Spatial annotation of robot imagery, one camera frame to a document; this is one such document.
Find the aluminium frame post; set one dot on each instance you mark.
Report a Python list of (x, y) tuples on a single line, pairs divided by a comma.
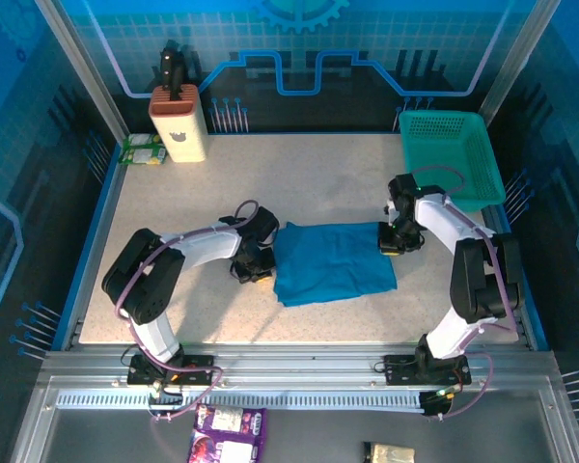
[(79, 62), (521, 48)]

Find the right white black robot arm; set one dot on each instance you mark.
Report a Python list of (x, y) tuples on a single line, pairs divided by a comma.
[(482, 280)]

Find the purple snack bag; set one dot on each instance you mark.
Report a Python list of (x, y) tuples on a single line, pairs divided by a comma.
[(222, 434)]

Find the green plastic basket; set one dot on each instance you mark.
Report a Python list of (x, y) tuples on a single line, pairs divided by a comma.
[(449, 140)]

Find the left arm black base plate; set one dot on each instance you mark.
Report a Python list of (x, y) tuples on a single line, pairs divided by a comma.
[(140, 376)]

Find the blue t-shirt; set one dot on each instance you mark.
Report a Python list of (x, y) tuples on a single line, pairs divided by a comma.
[(333, 260)]

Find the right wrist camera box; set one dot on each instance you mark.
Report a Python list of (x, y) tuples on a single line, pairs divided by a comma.
[(390, 208)]

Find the green snack packet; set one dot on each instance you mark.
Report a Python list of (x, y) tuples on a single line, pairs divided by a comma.
[(142, 155), (142, 141)]

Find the aluminium frame rail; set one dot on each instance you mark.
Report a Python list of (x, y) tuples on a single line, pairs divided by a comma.
[(294, 362)]

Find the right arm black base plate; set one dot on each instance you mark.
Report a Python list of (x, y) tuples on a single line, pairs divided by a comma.
[(400, 371)]

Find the small black electronics box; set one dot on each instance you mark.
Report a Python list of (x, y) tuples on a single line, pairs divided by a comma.
[(434, 405)]

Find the cream knife block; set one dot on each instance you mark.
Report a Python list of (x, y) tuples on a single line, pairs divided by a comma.
[(181, 135)]

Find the dark gold packet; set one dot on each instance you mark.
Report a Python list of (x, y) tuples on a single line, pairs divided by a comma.
[(391, 454)]

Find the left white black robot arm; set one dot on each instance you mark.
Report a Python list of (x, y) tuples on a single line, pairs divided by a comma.
[(145, 280)]

